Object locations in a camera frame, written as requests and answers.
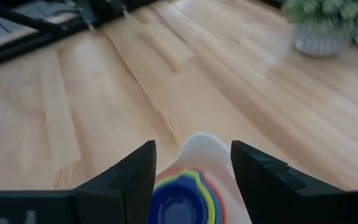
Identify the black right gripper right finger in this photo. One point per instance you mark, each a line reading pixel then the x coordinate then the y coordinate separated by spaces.
pixel 291 202

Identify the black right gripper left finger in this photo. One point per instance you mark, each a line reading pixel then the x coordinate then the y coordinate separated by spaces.
pixel 120 199

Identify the purple plastic measuring cup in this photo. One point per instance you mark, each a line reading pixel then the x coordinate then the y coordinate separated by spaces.
pixel 176 199

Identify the blue plastic measuring cup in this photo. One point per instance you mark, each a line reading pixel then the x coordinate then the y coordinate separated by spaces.
pixel 219 214

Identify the teal plastic measuring cup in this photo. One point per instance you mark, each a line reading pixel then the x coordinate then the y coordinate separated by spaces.
pixel 215 214

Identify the green plastic measuring cup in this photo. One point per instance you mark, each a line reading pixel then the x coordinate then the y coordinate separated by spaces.
pixel 211 214

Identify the yellow plastic measuring cup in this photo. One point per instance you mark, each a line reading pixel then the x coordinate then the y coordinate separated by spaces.
pixel 207 214

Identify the orange plastic measuring cup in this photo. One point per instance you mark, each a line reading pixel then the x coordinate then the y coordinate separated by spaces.
pixel 207 152

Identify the white patterned plant pot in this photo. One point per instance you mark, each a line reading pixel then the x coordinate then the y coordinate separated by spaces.
pixel 319 43

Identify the green artificial plant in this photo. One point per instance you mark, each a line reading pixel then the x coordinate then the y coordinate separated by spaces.
pixel 337 15

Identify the black rig frame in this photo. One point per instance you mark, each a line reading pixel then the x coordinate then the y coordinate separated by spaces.
pixel 26 43

